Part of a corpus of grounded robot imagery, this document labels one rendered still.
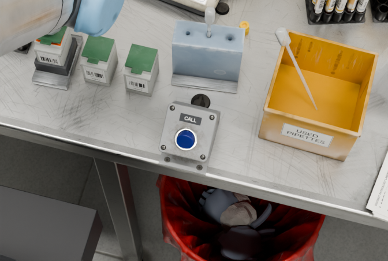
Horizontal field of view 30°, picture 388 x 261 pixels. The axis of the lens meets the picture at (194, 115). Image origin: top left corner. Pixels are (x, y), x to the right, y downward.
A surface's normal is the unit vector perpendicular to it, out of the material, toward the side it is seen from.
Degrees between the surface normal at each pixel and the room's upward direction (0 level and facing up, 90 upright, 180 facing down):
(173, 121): 30
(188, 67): 90
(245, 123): 0
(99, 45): 0
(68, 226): 4
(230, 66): 90
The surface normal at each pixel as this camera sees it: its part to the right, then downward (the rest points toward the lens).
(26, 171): 0.02, -0.42
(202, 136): -0.11, 0.07
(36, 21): 0.93, 0.32
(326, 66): -0.29, 0.87
